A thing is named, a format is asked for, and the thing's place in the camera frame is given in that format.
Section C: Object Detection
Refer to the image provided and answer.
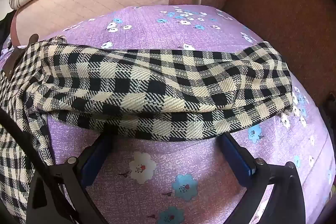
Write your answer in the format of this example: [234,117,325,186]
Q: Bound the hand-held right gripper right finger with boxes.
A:
[220,132,306,224]

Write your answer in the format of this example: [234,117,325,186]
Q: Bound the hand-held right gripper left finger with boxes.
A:
[26,133,112,224]

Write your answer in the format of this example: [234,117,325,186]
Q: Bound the black and cream checked coat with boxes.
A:
[0,34,294,224]

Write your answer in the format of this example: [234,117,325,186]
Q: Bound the purple floral bedsheet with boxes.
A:
[0,5,336,224]

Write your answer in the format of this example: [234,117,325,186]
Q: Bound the reddish brown cushion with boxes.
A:
[202,0,336,114]

